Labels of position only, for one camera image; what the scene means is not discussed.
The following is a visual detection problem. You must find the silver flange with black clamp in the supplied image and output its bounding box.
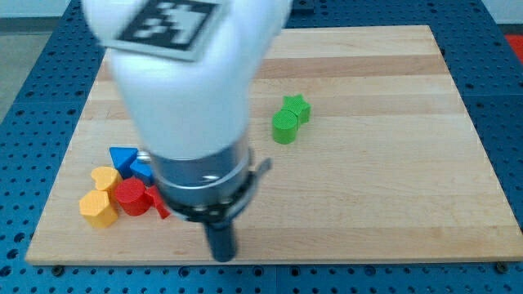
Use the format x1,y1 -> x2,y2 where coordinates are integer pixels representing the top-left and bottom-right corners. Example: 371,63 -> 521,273
136,134 -> 272,223

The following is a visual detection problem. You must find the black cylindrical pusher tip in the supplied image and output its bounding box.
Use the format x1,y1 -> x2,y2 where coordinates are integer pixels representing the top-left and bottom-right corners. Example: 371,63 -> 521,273
203,220 -> 237,262

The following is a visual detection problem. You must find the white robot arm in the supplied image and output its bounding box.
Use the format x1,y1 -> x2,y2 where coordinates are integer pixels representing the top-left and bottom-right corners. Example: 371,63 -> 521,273
81,0 -> 293,262

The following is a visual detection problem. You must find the red star block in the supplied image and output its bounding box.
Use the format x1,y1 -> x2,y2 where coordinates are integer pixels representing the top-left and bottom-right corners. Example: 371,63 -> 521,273
145,185 -> 171,219

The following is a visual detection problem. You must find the green star block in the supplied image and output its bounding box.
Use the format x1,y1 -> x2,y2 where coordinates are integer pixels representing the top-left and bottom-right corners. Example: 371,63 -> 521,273
282,94 -> 311,127

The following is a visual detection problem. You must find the red cylinder block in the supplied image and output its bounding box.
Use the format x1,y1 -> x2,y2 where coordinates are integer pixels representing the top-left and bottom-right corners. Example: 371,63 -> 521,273
114,177 -> 152,216

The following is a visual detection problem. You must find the blue triangle block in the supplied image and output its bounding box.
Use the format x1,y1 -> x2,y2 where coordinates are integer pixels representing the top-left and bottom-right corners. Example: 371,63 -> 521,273
109,146 -> 138,179

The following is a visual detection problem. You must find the green cylinder block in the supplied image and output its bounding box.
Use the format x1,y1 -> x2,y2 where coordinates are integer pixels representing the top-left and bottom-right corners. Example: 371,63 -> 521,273
272,109 -> 298,145

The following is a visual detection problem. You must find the yellow heart block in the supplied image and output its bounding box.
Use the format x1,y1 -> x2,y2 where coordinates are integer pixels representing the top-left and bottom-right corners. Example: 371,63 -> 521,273
91,166 -> 123,202

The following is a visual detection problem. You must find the yellow hexagon block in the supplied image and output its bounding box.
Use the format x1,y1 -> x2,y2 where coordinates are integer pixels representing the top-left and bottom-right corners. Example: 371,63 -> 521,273
78,190 -> 118,229

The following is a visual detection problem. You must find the wooden board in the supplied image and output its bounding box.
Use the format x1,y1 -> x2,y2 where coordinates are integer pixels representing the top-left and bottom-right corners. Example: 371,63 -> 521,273
25,25 -> 522,266

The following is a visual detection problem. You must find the fiducial marker tag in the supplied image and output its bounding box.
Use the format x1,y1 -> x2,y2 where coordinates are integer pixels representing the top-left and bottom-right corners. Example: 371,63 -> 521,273
102,0 -> 230,62

